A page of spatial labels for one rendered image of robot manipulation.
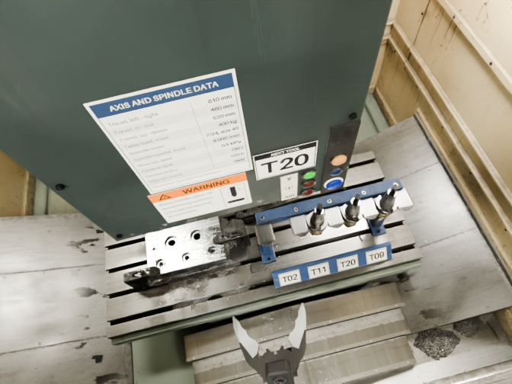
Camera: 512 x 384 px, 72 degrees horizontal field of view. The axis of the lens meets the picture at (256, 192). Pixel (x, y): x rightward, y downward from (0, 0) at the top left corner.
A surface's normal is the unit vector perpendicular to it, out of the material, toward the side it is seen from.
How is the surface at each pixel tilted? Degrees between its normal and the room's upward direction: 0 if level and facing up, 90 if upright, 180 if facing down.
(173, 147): 90
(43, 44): 90
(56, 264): 24
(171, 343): 0
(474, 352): 17
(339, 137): 90
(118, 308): 0
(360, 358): 8
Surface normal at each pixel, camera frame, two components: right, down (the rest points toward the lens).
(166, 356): -0.09, -0.47
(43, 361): 0.32, -0.53
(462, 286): -0.48, -0.32
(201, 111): 0.22, 0.85
